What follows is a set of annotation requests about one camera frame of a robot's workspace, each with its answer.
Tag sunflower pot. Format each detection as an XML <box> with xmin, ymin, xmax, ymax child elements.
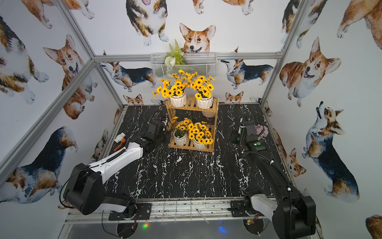
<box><xmin>188</xmin><ymin>121</ymin><xmax>214</xmax><ymax>150</ymax></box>
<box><xmin>174</xmin><ymin>118</ymin><xmax>193</xmax><ymax>146</ymax></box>
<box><xmin>152</xmin><ymin>70</ymin><xmax>198</xmax><ymax>108</ymax></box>
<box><xmin>190</xmin><ymin>76</ymin><xmax>215</xmax><ymax>110</ymax></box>

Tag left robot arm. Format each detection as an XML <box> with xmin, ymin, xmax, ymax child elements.
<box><xmin>59</xmin><ymin>119</ymin><xmax>166</xmax><ymax>218</ymax></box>

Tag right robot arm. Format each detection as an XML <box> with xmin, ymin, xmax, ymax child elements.
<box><xmin>232</xmin><ymin>120</ymin><xmax>316</xmax><ymax>239</ymax></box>

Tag pink flower small pot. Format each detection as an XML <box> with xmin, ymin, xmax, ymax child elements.
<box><xmin>255</xmin><ymin>124</ymin><xmax>269</xmax><ymax>139</ymax></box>

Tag white orange spray bottle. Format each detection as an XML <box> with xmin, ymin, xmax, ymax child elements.
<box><xmin>114</xmin><ymin>133</ymin><xmax>126</xmax><ymax>152</ymax></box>

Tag wooden two-tier shelf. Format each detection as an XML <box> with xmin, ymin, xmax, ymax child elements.
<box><xmin>166</xmin><ymin>97</ymin><xmax>218</xmax><ymax>152</ymax></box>

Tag beige pot green plant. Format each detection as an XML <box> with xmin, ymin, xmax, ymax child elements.
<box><xmin>202</xmin><ymin>111</ymin><xmax>216</xmax><ymax>118</ymax></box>

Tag green fern plant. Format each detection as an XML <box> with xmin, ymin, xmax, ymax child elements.
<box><xmin>164</xmin><ymin>40</ymin><xmax>186</xmax><ymax>67</ymax></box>

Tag white wire basket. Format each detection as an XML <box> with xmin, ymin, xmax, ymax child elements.
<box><xmin>150</xmin><ymin>53</ymin><xmax>217</xmax><ymax>79</ymax></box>

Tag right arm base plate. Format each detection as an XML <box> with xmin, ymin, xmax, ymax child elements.
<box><xmin>228</xmin><ymin>200</ymin><xmax>257</xmax><ymax>218</ymax></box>

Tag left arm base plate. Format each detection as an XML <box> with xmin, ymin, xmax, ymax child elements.
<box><xmin>108</xmin><ymin>203</ymin><xmax>152</xmax><ymax>221</ymax></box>

